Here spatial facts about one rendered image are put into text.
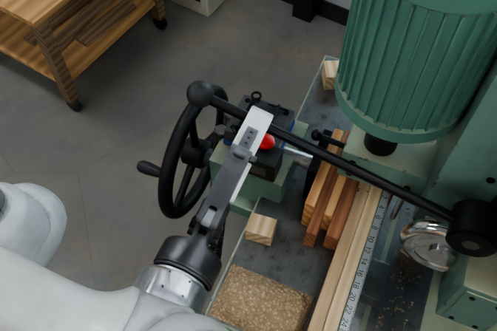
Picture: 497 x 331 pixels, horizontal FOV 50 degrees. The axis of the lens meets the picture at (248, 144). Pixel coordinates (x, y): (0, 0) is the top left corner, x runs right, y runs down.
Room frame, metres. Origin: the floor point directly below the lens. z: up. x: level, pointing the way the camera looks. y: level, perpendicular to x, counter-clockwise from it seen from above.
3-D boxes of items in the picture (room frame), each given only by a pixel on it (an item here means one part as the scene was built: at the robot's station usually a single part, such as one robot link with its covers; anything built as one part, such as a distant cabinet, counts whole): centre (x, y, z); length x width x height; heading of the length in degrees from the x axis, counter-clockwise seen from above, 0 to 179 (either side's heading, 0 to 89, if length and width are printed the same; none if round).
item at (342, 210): (0.45, -0.18, 0.92); 0.23 x 0.02 x 0.04; 157
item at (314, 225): (0.45, -0.14, 0.92); 0.22 x 0.02 x 0.05; 157
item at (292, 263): (0.49, -0.10, 0.87); 0.61 x 0.30 x 0.06; 157
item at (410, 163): (0.46, -0.22, 0.99); 0.14 x 0.07 x 0.09; 67
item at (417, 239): (0.30, -0.28, 1.02); 0.12 x 0.03 x 0.12; 67
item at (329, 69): (0.71, -0.17, 0.92); 0.05 x 0.04 x 0.04; 93
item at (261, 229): (0.38, -0.02, 0.92); 0.04 x 0.04 x 0.03; 72
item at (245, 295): (0.25, -0.02, 0.92); 0.14 x 0.09 x 0.04; 67
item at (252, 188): (0.52, -0.02, 0.91); 0.15 x 0.14 x 0.09; 157
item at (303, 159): (0.49, -0.09, 0.95); 0.09 x 0.07 x 0.09; 157
